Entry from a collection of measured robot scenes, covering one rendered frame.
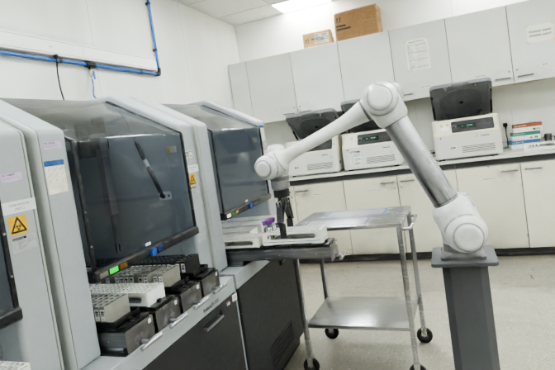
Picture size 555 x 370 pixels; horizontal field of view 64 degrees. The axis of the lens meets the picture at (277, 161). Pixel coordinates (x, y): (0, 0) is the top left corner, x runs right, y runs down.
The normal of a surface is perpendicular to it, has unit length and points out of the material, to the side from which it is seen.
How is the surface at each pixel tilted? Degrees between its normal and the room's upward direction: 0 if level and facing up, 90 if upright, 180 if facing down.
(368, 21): 90
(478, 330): 90
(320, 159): 90
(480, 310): 90
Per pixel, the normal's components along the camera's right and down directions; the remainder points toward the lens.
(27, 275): 0.93, -0.11
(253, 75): -0.35, 0.10
